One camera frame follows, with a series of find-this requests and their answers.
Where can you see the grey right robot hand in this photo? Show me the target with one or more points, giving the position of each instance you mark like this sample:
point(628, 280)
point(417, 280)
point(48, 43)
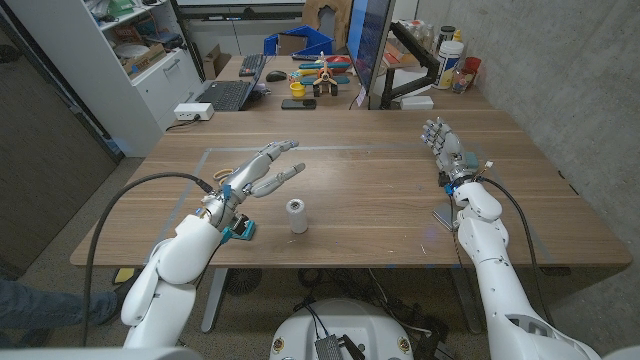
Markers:
point(450, 150)

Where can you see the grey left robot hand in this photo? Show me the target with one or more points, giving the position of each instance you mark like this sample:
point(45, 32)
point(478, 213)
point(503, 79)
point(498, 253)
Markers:
point(245, 180)

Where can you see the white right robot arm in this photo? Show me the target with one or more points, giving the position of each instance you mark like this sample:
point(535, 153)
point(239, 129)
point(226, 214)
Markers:
point(492, 270)

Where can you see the small cyan flip phone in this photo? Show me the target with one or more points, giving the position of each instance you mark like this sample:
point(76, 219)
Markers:
point(472, 160)

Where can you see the cyan pill container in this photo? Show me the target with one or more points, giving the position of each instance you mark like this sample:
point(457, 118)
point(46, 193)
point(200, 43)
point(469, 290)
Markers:
point(249, 231)

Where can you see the small white box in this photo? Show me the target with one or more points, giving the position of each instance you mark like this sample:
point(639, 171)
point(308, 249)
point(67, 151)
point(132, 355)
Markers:
point(417, 102)

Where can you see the flat silver metal object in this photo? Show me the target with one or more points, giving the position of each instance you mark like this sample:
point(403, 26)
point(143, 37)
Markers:
point(444, 216)

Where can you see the clear glass jar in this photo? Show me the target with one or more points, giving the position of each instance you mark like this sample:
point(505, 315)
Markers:
point(462, 81)

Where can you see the white canister with label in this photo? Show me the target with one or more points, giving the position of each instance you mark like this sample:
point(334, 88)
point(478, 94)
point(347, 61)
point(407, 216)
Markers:
point(447, 65)

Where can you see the white power strip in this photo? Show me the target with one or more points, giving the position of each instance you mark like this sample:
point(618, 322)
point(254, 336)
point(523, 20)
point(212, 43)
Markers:
point(193, 111)

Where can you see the black laptop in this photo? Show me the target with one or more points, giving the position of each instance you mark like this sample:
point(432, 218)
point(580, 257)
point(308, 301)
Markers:
point(225, 95)

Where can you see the red cup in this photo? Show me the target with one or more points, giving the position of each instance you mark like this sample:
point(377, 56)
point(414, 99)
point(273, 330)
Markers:
point(473, 64)

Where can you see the black smartphone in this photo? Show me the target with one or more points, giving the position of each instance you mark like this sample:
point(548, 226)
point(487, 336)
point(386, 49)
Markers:
point(298, 104)

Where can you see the round black floor fan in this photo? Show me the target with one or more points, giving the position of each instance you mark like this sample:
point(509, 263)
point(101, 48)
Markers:
point(242, 281)

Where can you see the small yellow cup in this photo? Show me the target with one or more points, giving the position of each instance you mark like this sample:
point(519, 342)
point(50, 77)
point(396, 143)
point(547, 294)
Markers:
point(297, 90)

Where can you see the black computer mouse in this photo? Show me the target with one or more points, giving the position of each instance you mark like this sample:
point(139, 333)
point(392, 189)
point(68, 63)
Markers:
point(276, 76)

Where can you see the dark bottle with black lid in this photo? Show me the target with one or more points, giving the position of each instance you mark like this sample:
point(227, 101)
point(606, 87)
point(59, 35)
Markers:
point(446, 36)

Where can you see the black keyboard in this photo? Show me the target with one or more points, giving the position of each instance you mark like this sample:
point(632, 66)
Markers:
point(252, 65)

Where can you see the open cardboard box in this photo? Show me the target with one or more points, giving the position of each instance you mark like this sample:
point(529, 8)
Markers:
point(215, 62)

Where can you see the grey table leg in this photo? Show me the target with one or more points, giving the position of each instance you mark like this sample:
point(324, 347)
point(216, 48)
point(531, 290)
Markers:
point(465, 295)
point(215, 300)

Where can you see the wooden toy airplane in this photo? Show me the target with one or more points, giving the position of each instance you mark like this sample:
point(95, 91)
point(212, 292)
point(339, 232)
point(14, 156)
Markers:
point(325, 75)

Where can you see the red bowl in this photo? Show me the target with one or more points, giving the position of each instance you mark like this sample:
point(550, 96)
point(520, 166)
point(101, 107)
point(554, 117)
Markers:
point(342, 62)

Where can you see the computer monitor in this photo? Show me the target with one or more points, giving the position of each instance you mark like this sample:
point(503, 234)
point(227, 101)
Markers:
point(367, 35)

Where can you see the yellow item on floor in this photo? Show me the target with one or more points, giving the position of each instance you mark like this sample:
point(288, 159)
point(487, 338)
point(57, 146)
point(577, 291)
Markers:
point(124, 275)

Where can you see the cardboard box on shelf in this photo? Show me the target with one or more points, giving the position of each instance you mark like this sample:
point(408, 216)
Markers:
point(145, 60)

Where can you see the blue plastic bin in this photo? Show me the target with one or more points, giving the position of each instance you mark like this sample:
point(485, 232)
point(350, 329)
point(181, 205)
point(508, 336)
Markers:
point(320, 40)

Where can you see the white shelf cabinet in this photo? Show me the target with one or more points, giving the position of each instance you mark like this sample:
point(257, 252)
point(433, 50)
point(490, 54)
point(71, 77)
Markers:
point(100, 90)

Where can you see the white bowl on shelf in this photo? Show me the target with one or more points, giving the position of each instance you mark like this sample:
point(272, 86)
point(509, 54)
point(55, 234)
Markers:
point(130, 50)

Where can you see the dark shoe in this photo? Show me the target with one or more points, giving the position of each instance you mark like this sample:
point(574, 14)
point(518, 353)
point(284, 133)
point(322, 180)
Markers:
point(120, 300)

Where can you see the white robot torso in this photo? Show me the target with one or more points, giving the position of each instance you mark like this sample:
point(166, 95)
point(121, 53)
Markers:
point(345, 325)

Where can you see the person's leg in jeans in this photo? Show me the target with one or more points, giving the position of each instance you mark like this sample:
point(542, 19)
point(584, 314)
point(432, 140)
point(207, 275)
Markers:
point(40, 307)

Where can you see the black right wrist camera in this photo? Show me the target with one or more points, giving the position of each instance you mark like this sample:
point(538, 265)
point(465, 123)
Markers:
point(444, 180)

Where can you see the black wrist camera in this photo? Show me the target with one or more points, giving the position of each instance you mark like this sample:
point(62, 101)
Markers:
point(239, 224)
point(444, 180)

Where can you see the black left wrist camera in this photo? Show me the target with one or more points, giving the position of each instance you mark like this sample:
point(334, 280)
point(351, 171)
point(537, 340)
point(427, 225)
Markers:
point(239, 224)

